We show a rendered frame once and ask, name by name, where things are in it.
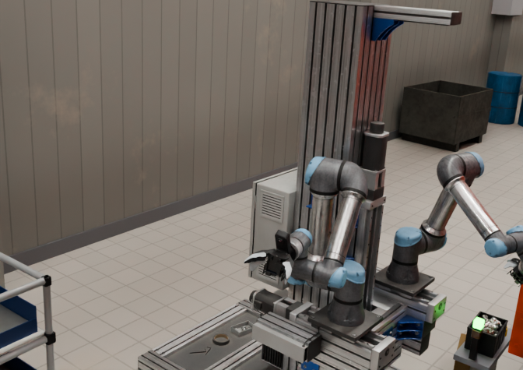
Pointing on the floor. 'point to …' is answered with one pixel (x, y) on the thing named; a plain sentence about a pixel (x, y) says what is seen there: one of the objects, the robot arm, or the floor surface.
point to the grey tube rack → (24, 321)
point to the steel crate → (444, 114)
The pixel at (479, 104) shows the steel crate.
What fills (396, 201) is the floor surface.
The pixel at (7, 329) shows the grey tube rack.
